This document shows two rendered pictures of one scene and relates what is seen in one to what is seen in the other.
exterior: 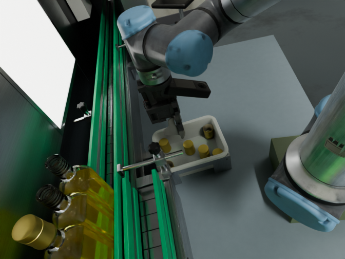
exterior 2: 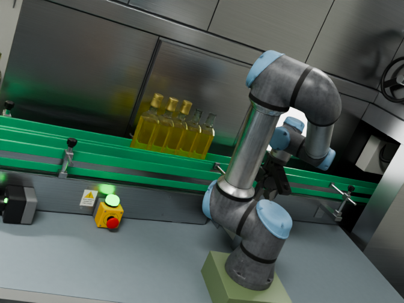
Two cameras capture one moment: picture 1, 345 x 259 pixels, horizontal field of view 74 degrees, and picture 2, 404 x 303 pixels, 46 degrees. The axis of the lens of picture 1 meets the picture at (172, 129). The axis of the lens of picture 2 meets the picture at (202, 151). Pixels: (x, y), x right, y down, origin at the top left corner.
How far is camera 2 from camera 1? 1.39 m
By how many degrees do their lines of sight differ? 50
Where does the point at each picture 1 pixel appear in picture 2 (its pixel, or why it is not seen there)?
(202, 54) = (278, 139)
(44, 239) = (183, 109)
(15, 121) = (230, 110)
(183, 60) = not seen: hidden behind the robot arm
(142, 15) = (293, 120)
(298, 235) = (193, 272)
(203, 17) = (300, 137)
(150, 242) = not seen: hidden behind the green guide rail
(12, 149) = (215, 110)
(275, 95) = not seen: outside the picture
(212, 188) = (217, 241)
